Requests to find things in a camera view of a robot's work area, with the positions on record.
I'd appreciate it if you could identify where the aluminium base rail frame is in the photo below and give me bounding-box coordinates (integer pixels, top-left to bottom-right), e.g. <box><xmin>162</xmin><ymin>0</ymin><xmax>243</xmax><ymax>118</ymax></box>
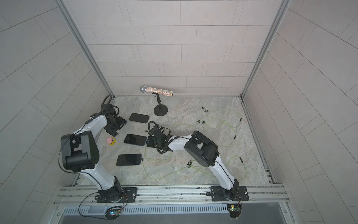
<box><xmin>50</xmin><ymin>184</ymin><xmax>289</xmax><ymax>206</ymax></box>

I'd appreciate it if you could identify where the black round microphone stand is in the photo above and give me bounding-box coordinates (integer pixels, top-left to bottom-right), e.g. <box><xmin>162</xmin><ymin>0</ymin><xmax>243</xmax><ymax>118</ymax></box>
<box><xmin>152</xmin><ymin>93</ymin><xmax>168</xmax><ymax>117</ymax></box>

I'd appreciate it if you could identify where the left green circuit board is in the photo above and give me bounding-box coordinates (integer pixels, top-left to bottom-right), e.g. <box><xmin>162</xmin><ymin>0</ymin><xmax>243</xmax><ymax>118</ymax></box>
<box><xmin>105</xmin><ymin>206</ymin><xmax>123</xmax><ymax>222</ymax></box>

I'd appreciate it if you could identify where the pink yellow small toy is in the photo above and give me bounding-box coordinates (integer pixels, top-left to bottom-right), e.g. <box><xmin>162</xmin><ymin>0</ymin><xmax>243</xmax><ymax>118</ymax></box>
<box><xmin>106</xmin><ymin>137</ymin><xmax>116</xmax><ymax>146</ymax></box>

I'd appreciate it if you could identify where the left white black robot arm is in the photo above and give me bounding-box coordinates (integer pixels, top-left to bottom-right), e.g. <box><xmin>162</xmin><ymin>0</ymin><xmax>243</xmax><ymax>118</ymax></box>
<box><xmin>61</xmin><ymin>94</ymin><xmax>127</xmax><ymax>203</ymax></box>

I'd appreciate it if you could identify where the glitter silver microphone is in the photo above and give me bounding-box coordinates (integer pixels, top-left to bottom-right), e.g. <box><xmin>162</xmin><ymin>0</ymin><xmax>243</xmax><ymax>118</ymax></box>
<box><xmin>140</xmin><ymin>86</ymin><xmax>173</xmax><ymax>97</ymax></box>

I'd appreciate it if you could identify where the green circuit board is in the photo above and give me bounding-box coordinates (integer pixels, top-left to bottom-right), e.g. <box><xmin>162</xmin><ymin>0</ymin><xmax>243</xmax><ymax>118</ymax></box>
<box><xmin>227</xmin><ymin>204</ymin><xmax>242</xmax><ymax>218</ymax></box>
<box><xmin>105</xmin><ymin>206</ymin><xmax>123</xmax><ymax>222</ymax></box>

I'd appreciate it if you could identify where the right green circuit board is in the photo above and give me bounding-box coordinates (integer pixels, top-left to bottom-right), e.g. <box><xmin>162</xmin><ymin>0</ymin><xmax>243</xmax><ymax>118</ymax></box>
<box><xmin>227</xmin><ymin>204</ymin><xmax>242</xmax><ymax>218</ymax></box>

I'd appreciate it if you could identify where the black smartphone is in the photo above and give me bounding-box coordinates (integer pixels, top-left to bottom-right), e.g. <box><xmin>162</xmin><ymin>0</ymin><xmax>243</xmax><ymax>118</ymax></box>
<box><xmin>116</xmin><ymin>154</ymin><xmax>142</xmax><ymax>167</ymax></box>
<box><xmin>124</xmin><ymin>133</ymin><xmax>147</xmax><ymax>146</ymax></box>
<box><xmin>129</xmin><ymin>113</ymin><xmax>150</xmax><ymax>124</ymax></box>

